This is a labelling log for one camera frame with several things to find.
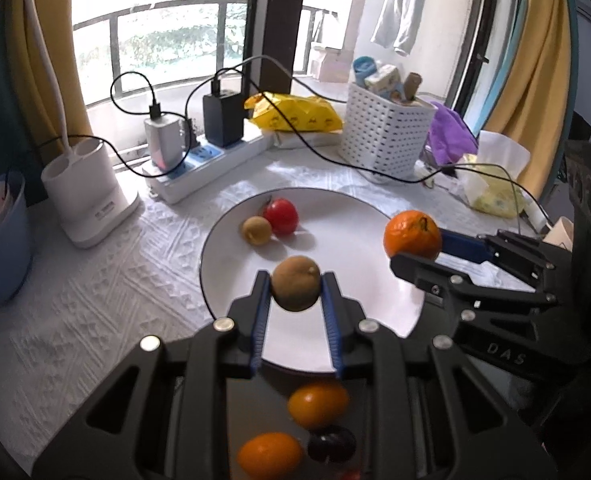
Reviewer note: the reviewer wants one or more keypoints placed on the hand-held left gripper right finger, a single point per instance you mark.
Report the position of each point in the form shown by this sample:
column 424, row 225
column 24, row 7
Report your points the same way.
column 330, row 310

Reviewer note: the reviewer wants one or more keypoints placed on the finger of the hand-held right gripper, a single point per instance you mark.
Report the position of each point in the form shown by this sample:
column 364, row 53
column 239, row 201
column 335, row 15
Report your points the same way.
column 463, row 246
column 425, row 277

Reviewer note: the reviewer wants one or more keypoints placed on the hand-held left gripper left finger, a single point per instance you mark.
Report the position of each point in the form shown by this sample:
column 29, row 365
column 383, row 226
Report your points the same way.
column 260, row 310

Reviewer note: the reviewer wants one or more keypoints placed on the large brown kiwi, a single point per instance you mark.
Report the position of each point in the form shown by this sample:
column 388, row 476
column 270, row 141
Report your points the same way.
column 295, row 285

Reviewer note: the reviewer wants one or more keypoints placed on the mandarin orange with stem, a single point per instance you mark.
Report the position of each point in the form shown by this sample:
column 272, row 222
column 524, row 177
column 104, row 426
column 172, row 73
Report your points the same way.
column 410, row 235

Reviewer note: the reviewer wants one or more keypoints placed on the white shallow bowl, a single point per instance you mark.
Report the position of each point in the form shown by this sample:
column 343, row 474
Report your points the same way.
column 345, row 240

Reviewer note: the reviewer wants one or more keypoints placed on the small orange kumquat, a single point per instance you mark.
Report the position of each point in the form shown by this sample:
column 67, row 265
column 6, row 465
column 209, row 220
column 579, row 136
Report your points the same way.
column 270, row 456
column 318, row 404

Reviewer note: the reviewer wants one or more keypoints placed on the dark purple plum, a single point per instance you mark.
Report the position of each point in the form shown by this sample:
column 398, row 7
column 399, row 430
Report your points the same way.
column 331, row 444

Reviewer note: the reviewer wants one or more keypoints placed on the white paper cup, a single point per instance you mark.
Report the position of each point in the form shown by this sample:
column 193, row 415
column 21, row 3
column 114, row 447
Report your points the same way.
column 560, row 235

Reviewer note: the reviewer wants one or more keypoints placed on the yellow tissue pack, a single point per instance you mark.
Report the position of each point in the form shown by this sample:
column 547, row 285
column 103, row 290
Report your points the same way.
column 495, row 195

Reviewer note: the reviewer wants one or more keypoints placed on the small brown kiwi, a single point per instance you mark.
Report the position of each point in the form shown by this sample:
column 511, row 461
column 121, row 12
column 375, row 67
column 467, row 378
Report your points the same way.
column 256, row 230

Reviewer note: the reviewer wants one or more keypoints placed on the grey-green round mat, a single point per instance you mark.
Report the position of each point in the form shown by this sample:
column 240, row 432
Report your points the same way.
column 255, row 405

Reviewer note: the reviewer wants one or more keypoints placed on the purple cloth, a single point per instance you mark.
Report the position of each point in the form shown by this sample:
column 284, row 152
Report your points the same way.
column 450, row 132

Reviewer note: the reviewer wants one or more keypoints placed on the white perforated basket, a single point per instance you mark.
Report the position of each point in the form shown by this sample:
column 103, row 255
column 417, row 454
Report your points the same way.
column 385, row 130

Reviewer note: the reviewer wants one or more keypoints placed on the white power strip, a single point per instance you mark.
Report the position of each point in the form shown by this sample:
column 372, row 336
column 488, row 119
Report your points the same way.
column 235, row 154

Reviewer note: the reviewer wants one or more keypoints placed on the brown tube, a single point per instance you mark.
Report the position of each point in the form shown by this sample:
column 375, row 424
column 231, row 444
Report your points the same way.
column 411, row 87

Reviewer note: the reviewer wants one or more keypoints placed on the yellow curtain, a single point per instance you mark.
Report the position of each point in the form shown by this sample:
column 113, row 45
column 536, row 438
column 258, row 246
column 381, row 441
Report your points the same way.
column 50, row 60
column 535, row 85

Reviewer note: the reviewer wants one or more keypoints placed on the white printed carton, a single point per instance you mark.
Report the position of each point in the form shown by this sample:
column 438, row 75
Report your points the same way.
column 384, row 82

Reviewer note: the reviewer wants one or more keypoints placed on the black charger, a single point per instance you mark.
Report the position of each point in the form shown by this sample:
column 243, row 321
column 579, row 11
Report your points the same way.
column 224, row 120

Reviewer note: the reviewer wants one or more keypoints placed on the grey charger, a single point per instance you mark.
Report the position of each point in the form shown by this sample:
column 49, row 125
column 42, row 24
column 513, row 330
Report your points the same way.
column 163, row 142

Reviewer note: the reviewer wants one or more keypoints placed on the teal curtain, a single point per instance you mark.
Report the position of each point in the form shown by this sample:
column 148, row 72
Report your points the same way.
column 0, row 110
column 571, row 85

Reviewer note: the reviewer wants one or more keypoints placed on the yellow plastic bag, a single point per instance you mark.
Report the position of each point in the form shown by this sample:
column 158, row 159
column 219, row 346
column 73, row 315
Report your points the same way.
column 300, row 115

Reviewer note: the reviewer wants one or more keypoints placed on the blue lidded bottle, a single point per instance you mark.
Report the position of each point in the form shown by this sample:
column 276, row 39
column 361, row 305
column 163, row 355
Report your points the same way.
column 364, row 70

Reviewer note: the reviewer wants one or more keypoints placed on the white desk lamp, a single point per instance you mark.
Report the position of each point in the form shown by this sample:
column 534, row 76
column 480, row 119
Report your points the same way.
column 90, row 200

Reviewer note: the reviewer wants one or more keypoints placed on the white balcony box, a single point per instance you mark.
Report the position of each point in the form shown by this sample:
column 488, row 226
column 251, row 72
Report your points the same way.
column 330, row 62

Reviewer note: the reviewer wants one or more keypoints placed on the grey hanging garment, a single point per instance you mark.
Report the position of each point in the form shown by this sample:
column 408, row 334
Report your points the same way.
column 403, row 5

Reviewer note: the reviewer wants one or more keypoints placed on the blue plastic basin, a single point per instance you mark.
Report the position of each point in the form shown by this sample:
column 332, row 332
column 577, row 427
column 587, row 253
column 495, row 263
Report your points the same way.
column 5, row 270

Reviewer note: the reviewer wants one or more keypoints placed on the balcony railing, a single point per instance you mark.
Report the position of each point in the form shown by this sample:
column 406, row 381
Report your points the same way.
column 165, row 12

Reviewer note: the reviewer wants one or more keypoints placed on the dark window frame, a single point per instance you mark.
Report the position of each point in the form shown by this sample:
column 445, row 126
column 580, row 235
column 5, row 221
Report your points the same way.
column 275, row 10

